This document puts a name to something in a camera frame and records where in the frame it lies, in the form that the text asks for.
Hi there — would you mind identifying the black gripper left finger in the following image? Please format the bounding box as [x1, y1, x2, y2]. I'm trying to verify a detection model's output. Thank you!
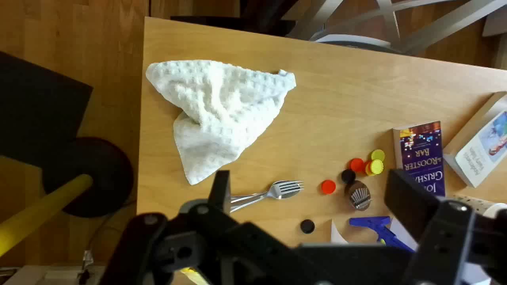
[100, 170, 251, 285]

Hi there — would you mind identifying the black round stand base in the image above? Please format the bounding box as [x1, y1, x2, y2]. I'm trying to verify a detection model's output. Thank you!
[42, 137, 135, 219]

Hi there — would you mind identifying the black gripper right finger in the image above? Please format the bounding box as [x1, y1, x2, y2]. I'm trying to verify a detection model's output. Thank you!
[384, 168, 507, 285]

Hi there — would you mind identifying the silver metal fork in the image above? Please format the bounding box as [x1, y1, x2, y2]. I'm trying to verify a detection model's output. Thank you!
[230, 179, 305, 216]

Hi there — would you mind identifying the blue plastic tool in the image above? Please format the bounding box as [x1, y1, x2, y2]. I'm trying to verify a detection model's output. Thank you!
[349, 214, 416, 254]

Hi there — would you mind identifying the white hardcover book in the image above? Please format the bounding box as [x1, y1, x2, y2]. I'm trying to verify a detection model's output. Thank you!
[443, 92, 507, 190]

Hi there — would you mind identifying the white dotted fleece cloth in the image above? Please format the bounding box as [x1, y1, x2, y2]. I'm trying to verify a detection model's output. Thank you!
[145, 59, 298, 187]

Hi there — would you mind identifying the orange bottle cap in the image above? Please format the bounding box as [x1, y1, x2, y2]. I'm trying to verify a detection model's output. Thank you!
[319, 179, 340, 197]

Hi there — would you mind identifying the purple paperback book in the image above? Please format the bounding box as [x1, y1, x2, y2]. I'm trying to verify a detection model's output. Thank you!
[392, 121, 447, 198]

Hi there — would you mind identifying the yellow-green bottle cap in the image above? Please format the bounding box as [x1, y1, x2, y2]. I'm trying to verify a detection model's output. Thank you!
[370, 148, 389, 163]
[366, 159, 386, 178]

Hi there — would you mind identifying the red bottle cap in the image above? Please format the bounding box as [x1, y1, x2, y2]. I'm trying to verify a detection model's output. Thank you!
[347, 157, 368, 175]

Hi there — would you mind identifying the grey metal chair frame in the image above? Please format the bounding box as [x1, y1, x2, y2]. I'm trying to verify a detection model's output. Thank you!
[286, 0, 507, 56]

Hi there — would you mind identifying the black bottle cap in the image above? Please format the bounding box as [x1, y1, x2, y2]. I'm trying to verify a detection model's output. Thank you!
[340, 168, 357, 186]
[298, 219, 317, 236]

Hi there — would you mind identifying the yellow pole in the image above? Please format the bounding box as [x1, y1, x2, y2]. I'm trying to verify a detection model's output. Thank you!
[0, 173, 96, 258]

